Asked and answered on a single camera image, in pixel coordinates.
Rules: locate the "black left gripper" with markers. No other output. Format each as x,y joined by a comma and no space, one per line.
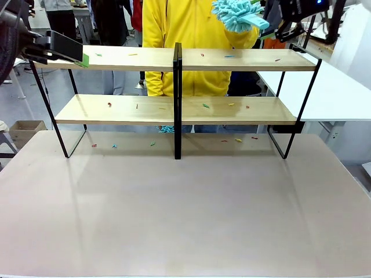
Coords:
36,50

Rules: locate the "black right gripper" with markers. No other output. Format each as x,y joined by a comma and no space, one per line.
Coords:
301,8

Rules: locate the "teal chenille duster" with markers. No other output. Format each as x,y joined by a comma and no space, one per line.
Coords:
232,14
165,129

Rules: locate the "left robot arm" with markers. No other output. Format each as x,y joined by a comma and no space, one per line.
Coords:
8,43

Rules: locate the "person in orange clothes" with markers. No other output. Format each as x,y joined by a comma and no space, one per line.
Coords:
274,44

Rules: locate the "person in black trousers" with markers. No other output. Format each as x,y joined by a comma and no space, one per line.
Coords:
59,20

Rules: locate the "black stand rod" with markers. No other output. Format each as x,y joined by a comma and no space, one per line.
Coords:
309,32

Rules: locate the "person in grey trousers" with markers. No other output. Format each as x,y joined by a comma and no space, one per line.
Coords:
110,20

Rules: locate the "person in red jacket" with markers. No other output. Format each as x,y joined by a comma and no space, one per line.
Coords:
136,17

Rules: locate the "person in yellow jacket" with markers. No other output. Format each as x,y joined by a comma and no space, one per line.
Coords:
197,29

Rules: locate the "white board panel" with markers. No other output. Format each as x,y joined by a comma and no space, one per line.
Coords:
356,43

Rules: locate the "cardboard box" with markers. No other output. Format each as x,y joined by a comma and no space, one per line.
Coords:
26,133

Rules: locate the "large white table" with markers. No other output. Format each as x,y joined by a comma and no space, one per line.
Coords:
333,95

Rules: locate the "grey stool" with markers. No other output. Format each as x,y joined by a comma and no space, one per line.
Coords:
5,139

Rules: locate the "white frame workbench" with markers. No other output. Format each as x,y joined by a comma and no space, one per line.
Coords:
84,23

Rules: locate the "wooden two-tier shelf black frame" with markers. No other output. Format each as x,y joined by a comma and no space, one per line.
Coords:
130,113

